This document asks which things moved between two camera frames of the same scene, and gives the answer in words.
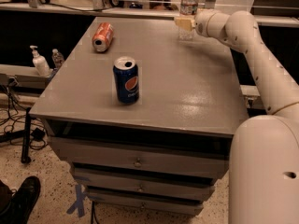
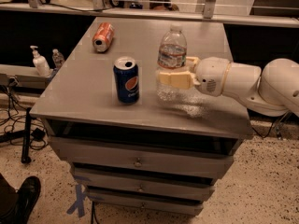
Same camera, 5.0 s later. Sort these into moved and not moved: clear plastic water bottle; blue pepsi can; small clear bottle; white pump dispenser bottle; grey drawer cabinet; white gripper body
Moved: white gripper body; clear plastic water bottle
Not moved: white pump dispenser bottle; blue pepsi can; small clear bottle; grey drawer cabinet
